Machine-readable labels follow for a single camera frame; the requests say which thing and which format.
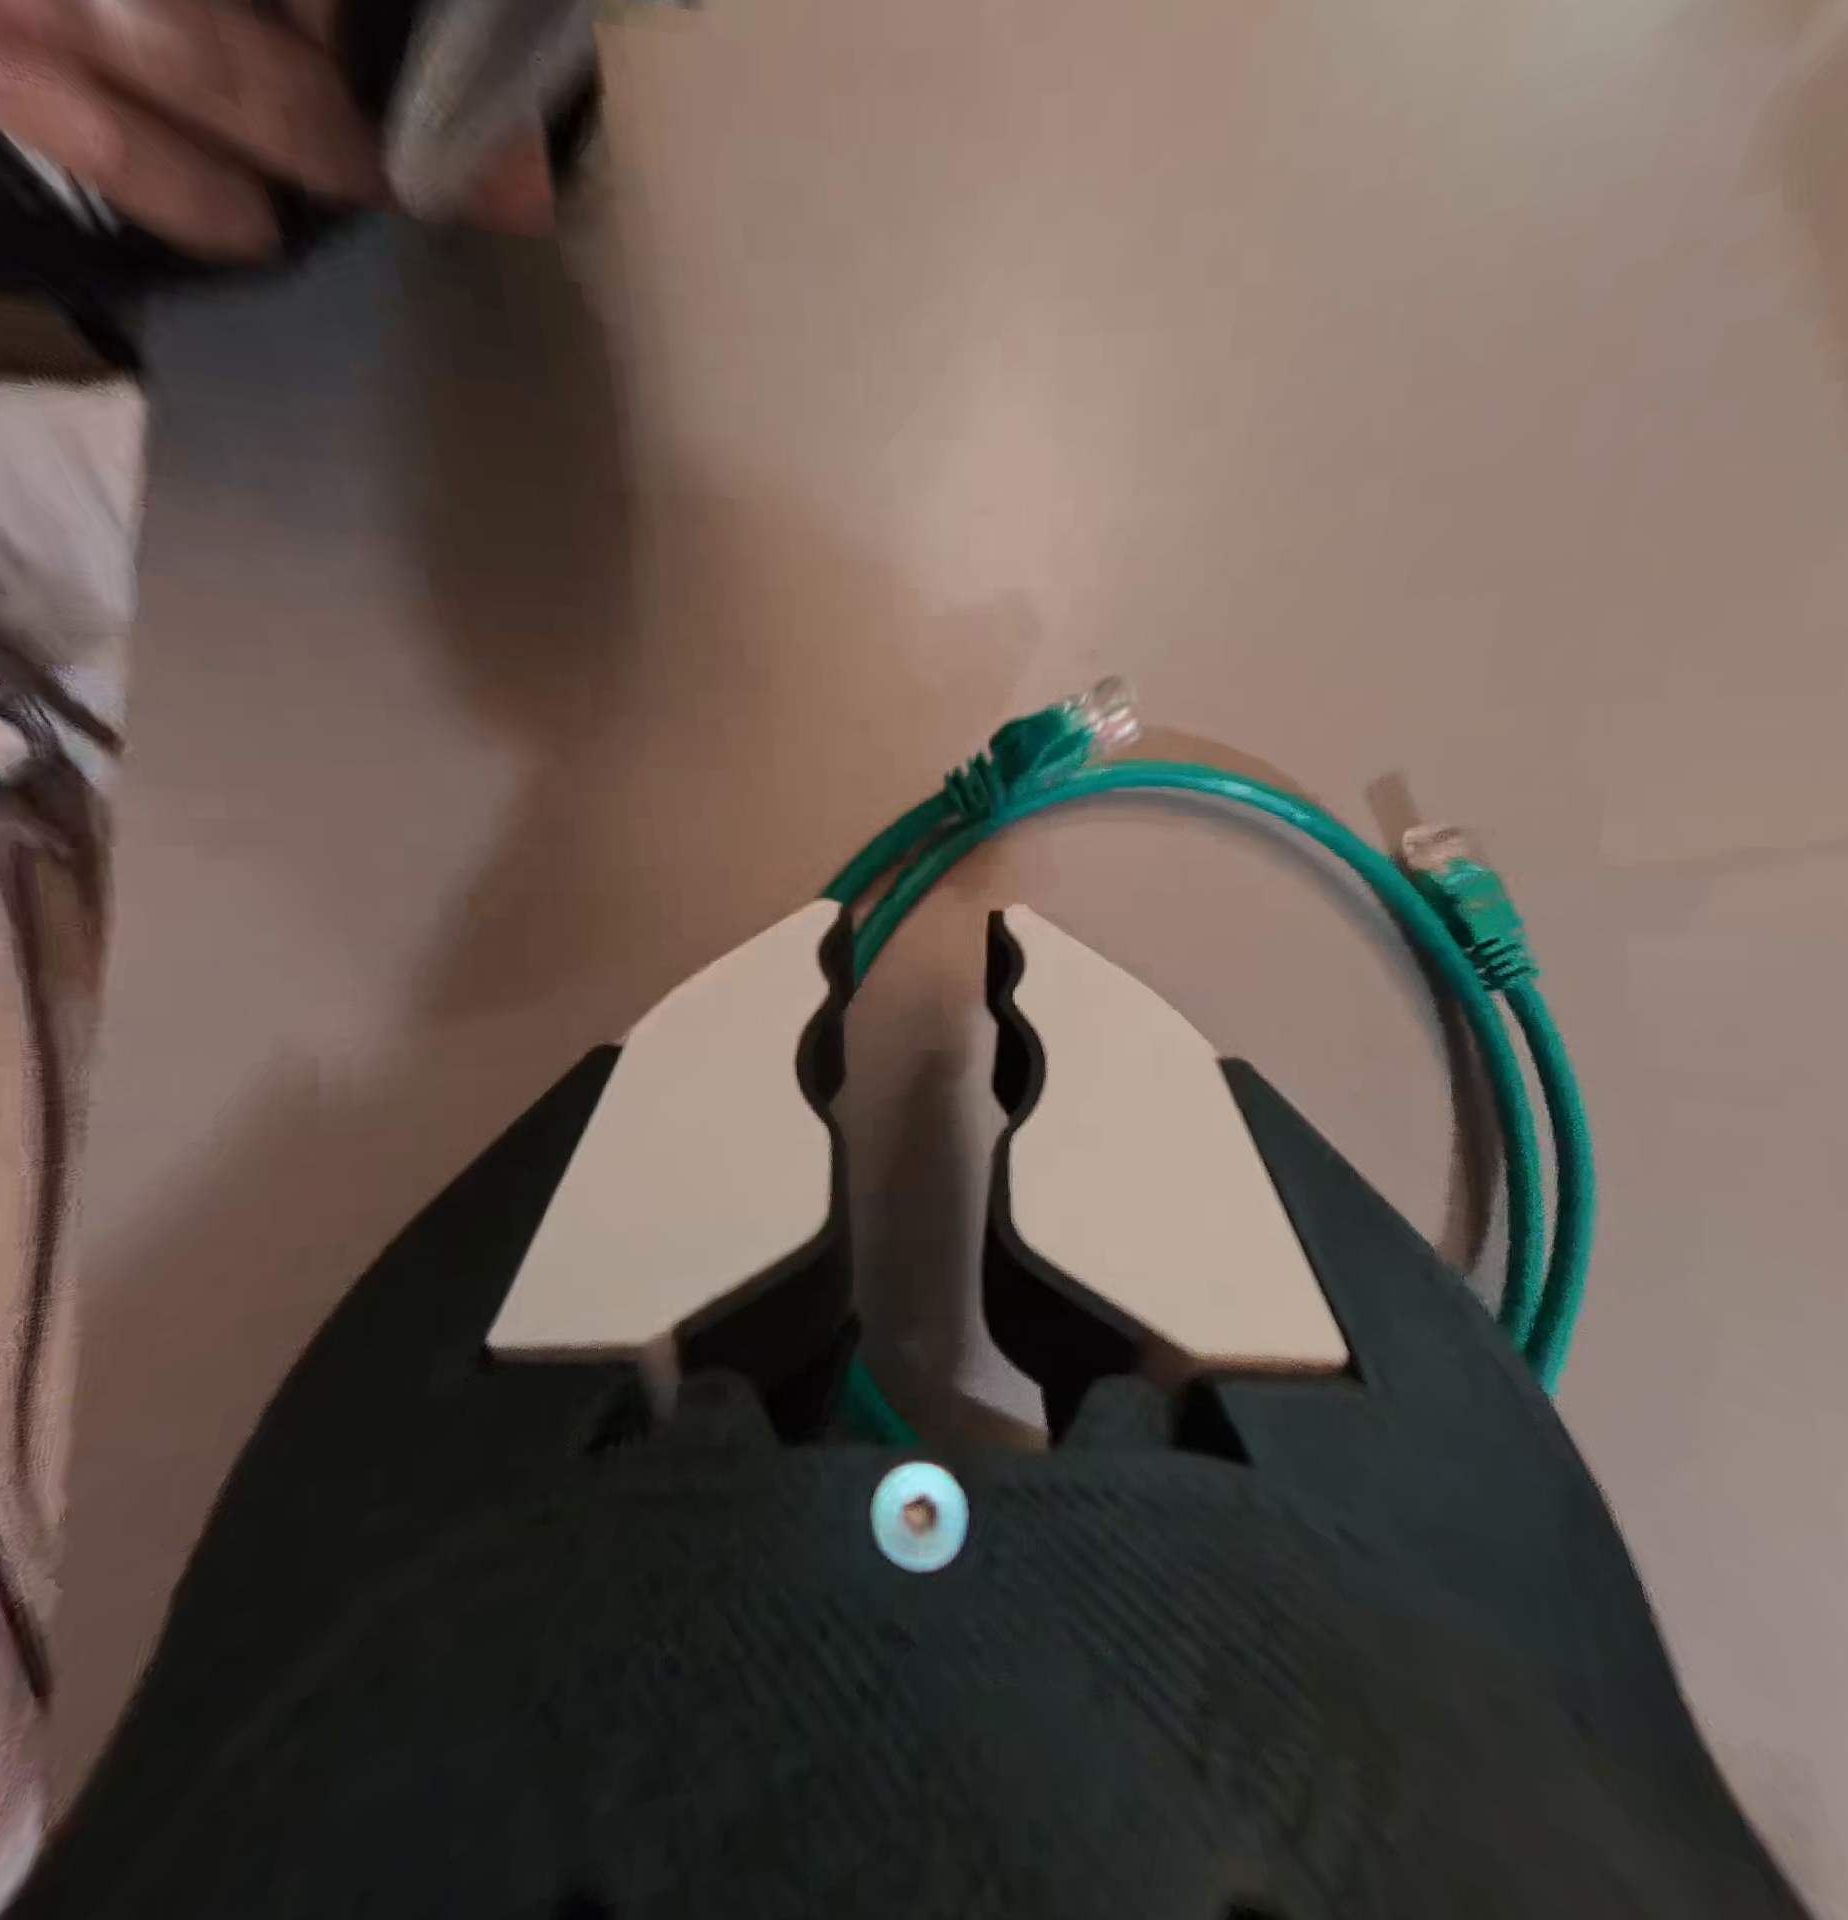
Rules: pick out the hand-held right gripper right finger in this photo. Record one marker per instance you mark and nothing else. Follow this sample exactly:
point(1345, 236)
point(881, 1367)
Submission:
point(1165, 1186)

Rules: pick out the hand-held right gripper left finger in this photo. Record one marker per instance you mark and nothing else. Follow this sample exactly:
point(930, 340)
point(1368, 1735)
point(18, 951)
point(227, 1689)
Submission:
point(685, 1170)

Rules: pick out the person's left hand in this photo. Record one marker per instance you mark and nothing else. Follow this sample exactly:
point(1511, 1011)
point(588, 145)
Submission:
point(188, 106)

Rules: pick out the grey desk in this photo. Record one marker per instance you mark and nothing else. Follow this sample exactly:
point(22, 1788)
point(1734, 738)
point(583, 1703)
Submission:
point(1165, 375)

